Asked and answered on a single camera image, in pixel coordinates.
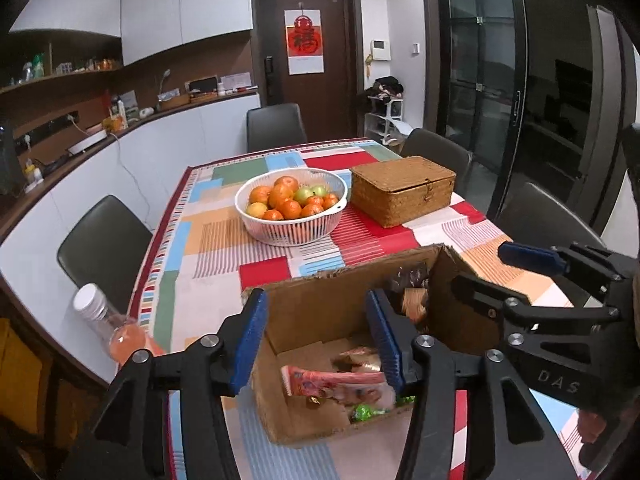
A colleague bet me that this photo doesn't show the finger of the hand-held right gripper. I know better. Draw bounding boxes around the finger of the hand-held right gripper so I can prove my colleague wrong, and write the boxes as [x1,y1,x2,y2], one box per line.
[450,272,538,331]
[497,241,626,291]

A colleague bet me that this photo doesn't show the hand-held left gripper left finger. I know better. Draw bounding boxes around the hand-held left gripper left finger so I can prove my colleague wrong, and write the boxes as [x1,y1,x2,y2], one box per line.
[60,288,271,480]

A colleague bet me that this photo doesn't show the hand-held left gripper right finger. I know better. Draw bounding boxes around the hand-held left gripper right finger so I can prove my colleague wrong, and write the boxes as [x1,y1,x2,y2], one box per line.
[364,289,568,480]

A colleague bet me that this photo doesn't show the beige snack packet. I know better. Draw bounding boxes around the beige snack packet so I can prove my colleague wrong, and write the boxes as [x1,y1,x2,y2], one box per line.
[335,346,383,373]

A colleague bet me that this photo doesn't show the brown cardboard box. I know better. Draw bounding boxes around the brown cardboard box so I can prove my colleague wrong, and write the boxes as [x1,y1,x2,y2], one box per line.
[241,244,493,445]

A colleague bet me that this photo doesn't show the long pink snack packet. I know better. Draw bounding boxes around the long pink snack packet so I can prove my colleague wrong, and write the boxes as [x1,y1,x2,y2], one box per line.
[280,364,401,406]

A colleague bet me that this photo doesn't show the green candy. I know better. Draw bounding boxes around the green candy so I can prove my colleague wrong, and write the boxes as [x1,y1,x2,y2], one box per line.
[350,402,388,423]

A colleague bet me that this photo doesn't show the person's right hand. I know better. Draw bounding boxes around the person's right hand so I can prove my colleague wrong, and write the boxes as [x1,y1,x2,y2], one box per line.
[576,407,623,461]

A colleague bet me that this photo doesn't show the grey dining chair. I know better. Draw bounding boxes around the grey dining chair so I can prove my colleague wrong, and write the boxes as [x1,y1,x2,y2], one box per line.
[56,195,153,306]
[495,182,606,251]
[246,104,307,153]
[400,128,473,196]

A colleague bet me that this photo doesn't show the colourful patterned tablecloth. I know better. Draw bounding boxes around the colourful patterned tablecloth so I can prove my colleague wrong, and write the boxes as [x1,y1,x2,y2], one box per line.
[127,138,591,480]

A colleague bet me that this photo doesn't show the white plastic fruit basket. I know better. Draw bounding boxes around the white plastic fruit basket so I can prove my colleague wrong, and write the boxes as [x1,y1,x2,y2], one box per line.
[235,166,349,247]

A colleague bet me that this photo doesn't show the pink drink bottle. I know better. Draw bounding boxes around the pink drink bottle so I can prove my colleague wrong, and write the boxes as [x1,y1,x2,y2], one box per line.
[72,282,166,366]

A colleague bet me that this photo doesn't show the lidded wicker box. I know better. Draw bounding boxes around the lidded wicker box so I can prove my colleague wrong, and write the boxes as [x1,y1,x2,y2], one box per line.
[350,156,457,228]

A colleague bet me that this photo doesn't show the pile of oranges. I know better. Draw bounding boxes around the pile of oranges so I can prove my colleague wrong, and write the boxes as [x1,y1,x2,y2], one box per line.
[248,175,341,222]

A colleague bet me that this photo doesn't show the black framed glass sliding door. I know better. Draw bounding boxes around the black framed glass sliding door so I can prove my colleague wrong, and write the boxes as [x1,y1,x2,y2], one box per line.
[435,0,640,256]

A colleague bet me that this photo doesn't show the white counter cabinet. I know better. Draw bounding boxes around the white counter cabinet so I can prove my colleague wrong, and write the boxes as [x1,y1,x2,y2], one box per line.
[0,91,262,386]

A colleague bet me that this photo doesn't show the white storage rack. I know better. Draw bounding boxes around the white storage rack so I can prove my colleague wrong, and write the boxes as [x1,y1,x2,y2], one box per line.
[364,99,405,146]

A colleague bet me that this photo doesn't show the black bag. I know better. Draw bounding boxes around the black bag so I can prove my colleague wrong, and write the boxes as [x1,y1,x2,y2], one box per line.
[365,76,405,101]

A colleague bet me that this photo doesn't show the wooden shelf cabinet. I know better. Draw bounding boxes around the wooden shelf cabinet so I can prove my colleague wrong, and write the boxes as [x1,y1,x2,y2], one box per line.
[0,305,116,480]

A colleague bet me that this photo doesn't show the white flat cooker plate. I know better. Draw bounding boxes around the white flat cooker plate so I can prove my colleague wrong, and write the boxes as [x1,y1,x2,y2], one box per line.
[67,130,108,156]

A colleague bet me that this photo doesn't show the dark brown door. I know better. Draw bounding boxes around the dark brown door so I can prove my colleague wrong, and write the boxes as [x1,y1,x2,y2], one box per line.
[251,0,362,141]

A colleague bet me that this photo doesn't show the white gooseneck lamp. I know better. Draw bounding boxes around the white gooseneck lamp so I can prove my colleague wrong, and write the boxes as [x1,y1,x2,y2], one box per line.
[157,69,172,111]

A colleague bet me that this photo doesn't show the black countertop appliance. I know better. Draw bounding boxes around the black countertop appliance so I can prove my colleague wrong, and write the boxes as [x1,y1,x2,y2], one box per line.
[0,122,23,196]

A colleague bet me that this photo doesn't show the white upper cabinets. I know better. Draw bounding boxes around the white upper cabinets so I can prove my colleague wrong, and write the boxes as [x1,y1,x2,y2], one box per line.
[9,0,252,66]

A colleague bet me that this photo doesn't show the green spray bottle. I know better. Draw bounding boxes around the green spray bottle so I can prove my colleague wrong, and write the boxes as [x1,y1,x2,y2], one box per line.
[22,52,46,81]

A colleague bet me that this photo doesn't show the white power cable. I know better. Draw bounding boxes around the white power cable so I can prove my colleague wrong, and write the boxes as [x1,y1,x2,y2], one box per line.
[107,132,151,231]

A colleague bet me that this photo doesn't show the black wall socket strip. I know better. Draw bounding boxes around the black wall socket strip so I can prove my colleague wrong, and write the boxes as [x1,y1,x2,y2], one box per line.
[12,110,81,143]

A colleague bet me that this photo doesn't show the red and white wall calendar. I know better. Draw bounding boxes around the red and white wall calendar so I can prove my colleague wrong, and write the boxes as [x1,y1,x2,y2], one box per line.
[285,8,326,76]

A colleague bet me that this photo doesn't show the brown wall shelf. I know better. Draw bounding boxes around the brown wall shelf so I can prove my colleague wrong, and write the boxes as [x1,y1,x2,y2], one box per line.
[0,35,123,93]

